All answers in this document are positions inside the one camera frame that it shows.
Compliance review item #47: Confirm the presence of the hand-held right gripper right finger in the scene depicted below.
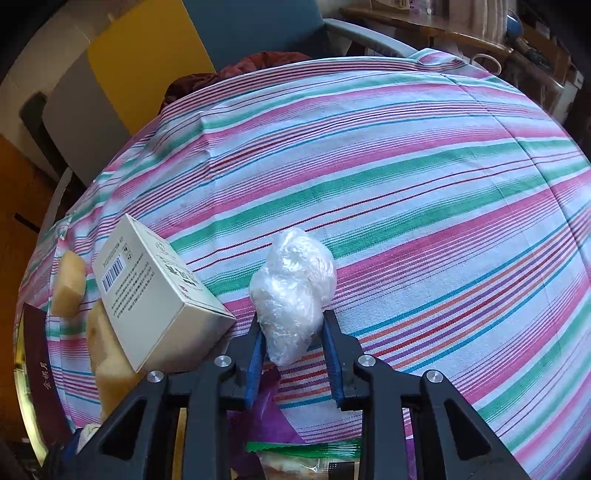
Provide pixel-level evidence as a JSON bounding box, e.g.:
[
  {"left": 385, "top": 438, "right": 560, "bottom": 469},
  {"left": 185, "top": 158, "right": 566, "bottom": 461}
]
[{"left": 321, "top": 308, "right": 532, "bottom": 480}]

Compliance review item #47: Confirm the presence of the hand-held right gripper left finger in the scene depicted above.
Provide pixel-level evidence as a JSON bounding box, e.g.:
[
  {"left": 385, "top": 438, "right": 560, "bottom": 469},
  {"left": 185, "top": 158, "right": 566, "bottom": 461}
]
[{"left": 44, "top": 311, "right": 269, "bottom": 480}]

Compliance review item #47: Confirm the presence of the clear plastic white ball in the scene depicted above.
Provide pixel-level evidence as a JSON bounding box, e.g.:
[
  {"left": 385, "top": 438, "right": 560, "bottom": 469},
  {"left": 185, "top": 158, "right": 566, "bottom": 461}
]
[{"left": 249, "top": 228, "right": 338, "bottom": 367}]

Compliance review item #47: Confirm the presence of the maroon gift box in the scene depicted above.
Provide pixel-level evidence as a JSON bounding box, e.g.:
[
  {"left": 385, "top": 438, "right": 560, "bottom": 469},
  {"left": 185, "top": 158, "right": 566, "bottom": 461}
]
[{"left": 14, "top": 302, "right": 72, "bottom": 444}]

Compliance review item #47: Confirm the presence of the purple wrapped item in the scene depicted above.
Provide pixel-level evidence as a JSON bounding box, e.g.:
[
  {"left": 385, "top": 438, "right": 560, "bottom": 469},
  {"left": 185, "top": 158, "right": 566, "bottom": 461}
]
[{"left": 233, "top": 376, "right": 305, "bottom": 480}]

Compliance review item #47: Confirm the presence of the green-edged snack packet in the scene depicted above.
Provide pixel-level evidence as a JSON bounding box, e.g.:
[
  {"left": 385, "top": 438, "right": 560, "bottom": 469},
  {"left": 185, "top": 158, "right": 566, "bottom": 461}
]
[{"left": 246, "top": 438, "right": 362, "bottom": 480}]

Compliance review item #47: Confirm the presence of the white cardboard box with barcode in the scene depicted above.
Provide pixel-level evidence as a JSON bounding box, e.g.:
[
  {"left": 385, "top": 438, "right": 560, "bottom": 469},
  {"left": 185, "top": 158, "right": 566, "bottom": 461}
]
[{"left": 92, "top": 213, "right": 237, "bottom": 374}]

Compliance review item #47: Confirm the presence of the striped tablecloth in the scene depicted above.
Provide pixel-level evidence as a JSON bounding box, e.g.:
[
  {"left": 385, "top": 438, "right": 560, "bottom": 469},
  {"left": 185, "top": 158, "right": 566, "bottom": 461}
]
[{"left": 18, "top": 48, "right": 591, "bottom": 467}]

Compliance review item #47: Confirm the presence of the orange wooden cabinet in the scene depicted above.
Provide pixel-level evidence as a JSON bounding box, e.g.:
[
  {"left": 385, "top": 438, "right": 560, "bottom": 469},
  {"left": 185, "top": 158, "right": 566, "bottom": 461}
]
[{"left": 0, "top": 134, "right": 61, "bottom": 259}]

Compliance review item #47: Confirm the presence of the dark red garment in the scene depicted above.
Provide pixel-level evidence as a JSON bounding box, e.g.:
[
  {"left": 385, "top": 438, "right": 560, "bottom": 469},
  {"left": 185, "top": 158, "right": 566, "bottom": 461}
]
[{"left": 161, "top": 52, "right": 315, "bottom": 112}]

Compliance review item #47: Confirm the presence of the grey yellow blue chair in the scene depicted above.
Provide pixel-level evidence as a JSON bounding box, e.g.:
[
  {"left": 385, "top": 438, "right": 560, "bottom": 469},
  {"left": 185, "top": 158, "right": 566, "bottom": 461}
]
[{"left": 41, "top": 0, "right": 416, "bottom": 185}]

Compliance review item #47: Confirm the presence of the wooden side table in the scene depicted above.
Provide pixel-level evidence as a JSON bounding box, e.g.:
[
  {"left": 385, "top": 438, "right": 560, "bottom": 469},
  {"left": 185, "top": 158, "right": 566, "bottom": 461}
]
[{"left": 339, "top": 7, "right": 514, "bottom": 57}]

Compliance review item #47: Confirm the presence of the white cable loop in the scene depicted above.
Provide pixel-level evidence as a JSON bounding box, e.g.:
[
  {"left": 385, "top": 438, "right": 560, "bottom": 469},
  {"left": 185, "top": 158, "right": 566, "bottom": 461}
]
[{"left": 471, "top": 53, "right": 504, "bottom": 75}]

